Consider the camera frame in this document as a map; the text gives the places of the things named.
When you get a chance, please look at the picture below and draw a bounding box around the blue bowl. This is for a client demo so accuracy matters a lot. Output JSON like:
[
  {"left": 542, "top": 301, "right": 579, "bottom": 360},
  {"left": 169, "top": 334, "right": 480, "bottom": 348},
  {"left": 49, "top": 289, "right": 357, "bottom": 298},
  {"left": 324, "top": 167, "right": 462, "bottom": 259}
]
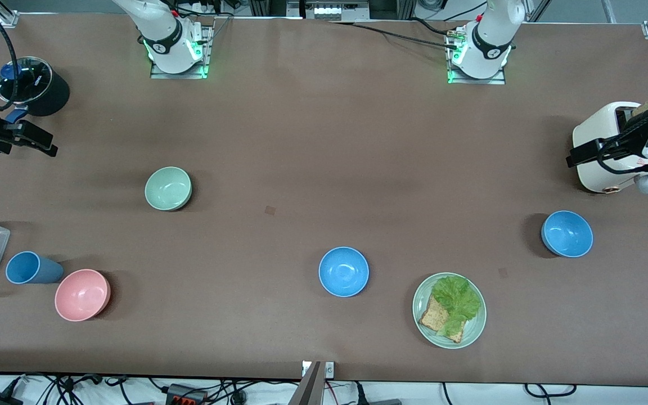
[
  {"left": 318, "top": 246, "right": 370, "bottom": 298},
  {"left": 541, "top": 210, "right": 594, "bottom": 258}
]

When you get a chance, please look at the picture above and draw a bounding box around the green bowl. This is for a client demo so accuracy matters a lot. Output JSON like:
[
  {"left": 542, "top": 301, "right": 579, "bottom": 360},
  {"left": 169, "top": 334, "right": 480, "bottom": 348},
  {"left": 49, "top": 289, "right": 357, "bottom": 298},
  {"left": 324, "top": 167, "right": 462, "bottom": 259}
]
[{"left": 145, "top": 166, "right": 193, "bottom": 212}]

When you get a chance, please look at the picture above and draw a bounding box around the pink bowl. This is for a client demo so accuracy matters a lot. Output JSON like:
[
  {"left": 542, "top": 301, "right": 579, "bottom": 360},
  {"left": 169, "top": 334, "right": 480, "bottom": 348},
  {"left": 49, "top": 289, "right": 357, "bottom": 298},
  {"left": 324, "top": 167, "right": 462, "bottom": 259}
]
[{"left": 55, "top": 269, "right": 112, "bottom": 322}]

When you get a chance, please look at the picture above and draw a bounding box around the white toaster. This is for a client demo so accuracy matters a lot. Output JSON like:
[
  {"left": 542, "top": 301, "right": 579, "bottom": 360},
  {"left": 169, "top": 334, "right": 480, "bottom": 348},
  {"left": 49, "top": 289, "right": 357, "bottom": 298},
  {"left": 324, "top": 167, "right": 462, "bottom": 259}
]
[{"left": 573, "top": 101, "right": 648, "bottom": 194}]

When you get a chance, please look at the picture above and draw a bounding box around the glass lid with blue knob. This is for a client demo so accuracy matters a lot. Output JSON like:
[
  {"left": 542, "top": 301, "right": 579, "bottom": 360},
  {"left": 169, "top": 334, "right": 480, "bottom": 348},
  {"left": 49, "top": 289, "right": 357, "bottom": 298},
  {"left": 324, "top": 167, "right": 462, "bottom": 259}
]
[{"left": 0, "top": 56, "right": 53, "bottom": 105}]

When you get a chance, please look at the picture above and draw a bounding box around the blue cup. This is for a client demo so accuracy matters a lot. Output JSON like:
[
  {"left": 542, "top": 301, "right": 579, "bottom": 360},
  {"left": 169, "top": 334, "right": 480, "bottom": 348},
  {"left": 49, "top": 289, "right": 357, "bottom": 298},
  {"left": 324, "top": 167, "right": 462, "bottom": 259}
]
[{"left": 6, "top": 251, "right": 65, "bottom": 285}]

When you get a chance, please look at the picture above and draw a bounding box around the green lettuce leaf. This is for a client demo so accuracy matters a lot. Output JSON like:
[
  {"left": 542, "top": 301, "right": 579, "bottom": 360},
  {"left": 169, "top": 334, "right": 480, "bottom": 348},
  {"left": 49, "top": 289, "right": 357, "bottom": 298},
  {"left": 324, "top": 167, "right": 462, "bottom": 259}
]
[{"left": 432, "top": 275, "right": 482, "bottom": 337}]

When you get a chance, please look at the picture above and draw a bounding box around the green plate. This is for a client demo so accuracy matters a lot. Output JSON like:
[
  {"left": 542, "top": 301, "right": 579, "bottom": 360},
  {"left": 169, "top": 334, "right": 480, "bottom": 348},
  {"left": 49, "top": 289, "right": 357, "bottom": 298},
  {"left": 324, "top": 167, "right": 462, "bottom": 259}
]
[{"left": 412, "top": 272, "right": 487, "bottom": 349}]

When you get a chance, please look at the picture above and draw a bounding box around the brown table cover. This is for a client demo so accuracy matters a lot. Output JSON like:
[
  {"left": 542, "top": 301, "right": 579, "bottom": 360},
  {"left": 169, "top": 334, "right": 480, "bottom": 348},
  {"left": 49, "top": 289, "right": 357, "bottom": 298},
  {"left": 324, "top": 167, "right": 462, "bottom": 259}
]
[{"left": 0, "top": 14, "right": 648, "bottom": 388}]

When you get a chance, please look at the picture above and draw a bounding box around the white power strip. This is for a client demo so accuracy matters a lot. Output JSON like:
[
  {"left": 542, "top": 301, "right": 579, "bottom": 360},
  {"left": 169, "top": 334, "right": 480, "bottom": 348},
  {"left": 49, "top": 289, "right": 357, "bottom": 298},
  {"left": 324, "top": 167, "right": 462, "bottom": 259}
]
[{"left": 287, "top": 0, "right": 371, "bottom": 22}]

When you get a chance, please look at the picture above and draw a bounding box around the black orange power strip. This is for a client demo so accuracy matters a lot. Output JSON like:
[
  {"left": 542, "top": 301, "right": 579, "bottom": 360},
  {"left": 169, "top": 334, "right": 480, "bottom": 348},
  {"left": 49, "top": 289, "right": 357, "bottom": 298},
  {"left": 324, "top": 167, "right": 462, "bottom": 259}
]
[{"left": 166, "top": 384, "right": 208, "bottom": 405}]

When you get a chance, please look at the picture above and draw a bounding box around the grey metal bar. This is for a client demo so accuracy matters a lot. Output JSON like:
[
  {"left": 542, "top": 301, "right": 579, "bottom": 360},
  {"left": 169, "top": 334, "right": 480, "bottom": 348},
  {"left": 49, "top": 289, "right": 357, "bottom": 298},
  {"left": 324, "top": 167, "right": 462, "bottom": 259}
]
[{"left": 287, "top": 361, "right": 325, "bottom": 405}]

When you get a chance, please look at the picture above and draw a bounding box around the black pot with blue handle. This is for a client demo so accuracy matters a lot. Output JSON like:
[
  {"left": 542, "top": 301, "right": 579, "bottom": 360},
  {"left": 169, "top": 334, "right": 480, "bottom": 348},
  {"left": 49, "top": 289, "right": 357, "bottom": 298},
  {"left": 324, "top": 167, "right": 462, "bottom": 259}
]
[{"left": 0, "top": 56, "right": 70, "bottom": 124}]

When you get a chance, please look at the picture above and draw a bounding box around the black looped cable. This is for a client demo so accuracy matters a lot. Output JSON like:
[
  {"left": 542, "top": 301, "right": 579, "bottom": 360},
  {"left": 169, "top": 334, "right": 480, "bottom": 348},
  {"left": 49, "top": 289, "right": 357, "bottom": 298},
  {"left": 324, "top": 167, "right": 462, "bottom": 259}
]
[{"left": 524, "top": 384, "right": 578, "bottom": 398}]

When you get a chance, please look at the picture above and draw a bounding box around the white metal bracket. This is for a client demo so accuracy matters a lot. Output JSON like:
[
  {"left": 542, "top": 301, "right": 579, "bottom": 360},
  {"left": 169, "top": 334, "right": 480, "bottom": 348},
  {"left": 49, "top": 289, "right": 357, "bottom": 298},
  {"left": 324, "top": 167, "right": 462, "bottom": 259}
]
[{"left": 301, "top": 361, "right": 335, "bottom": 378}]

